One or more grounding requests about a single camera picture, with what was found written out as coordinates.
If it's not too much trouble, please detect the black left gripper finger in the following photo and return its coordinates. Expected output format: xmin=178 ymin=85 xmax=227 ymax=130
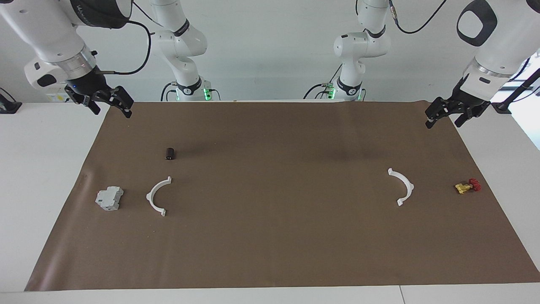
xmin=454 ymin=106 xmax=476 ymax=128
xmin=425 ymin=98 xmax=451 ymax=129

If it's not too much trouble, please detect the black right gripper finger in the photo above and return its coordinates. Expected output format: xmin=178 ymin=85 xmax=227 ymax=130
xmin=109 ymin=86 xmax=135 ymax=119
xmin=84 ymin=96 xmax=102 ymax=116

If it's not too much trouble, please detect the white half-ring pipe clamp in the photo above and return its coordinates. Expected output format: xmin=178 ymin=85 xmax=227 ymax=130
xmin=388 ymin=168 xmax=415 ymax=206
xmin=146 ymin=176 xmax=173 ymax=217

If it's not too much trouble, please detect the black tripod stand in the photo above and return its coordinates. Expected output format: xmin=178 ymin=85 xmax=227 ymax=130
xmin=491 ymin=68 xmax=540 ymax=115

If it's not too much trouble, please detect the grey circuit breaker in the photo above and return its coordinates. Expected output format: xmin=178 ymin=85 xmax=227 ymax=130
xmin=95 ymin=186 xmax=124 ymax=211

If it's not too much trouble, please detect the brown paper table mat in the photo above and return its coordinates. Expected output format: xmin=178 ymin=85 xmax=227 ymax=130
xmin=24 ymin=100 xmax=540 ymax=292

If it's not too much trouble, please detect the black base power cable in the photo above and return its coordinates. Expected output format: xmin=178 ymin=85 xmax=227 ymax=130
xmin=303 ymin=63 xmax=343 ymax=100
xmin=160 ymin=82 xmax=178 ymax=102

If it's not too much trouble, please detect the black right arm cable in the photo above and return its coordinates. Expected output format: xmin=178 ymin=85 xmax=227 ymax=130
xmin=100 ymin=0 xmax=165 ymax=76

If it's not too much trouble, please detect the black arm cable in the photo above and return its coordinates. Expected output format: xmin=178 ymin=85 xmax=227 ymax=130
xmin=388 ymin=0 xmax=448 ymax=34
xmin=100 ymin=0 xmax=165 ymax=76

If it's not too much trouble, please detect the brass valve with red handle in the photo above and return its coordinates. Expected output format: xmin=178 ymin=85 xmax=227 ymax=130
xmin=454 ymin=178 xmax=482 ymax=195

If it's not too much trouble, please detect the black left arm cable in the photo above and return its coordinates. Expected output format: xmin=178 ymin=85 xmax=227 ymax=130
xmin=388 ymin=0 xmax=448 ymax=34

